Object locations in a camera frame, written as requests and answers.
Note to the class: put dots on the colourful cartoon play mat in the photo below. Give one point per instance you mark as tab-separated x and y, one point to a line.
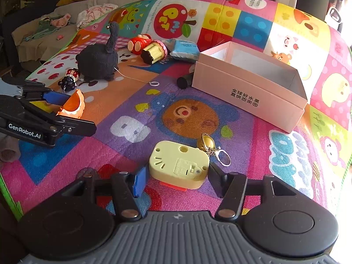
142	105

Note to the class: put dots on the red hooded doll figure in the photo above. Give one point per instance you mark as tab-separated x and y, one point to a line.
138	43

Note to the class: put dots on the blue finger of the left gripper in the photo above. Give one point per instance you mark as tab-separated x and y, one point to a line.
56	98

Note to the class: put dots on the black cylinder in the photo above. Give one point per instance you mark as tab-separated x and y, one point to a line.
185	81

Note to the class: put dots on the white pink crumpled cloth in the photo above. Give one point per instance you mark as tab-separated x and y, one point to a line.
93	13

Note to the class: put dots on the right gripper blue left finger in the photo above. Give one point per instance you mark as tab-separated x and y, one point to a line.
128	195

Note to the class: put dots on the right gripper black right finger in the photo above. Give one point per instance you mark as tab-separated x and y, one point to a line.
230	187

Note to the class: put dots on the pink plush on sofa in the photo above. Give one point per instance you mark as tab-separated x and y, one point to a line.
61	22

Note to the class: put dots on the pudding cup toy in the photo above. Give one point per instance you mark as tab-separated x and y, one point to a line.
154	52

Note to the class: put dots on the grey sofa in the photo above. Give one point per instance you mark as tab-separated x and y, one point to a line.
36	40

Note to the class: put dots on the orange pumpkin shell toy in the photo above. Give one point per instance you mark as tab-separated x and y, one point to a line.
74	106

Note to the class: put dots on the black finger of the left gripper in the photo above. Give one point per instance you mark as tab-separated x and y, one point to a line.
68	125

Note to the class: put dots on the black plush toy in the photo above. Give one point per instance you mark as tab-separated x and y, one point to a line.
98	61

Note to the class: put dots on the yellow toast toy keychain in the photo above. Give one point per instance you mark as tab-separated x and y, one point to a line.
178	165

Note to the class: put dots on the small black figure keychain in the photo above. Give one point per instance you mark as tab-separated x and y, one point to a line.
68	83

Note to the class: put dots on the blue tissue pack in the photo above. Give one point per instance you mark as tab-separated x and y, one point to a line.
184	50

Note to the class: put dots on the pink cardboard box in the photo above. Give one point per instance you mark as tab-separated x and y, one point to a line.
253	81

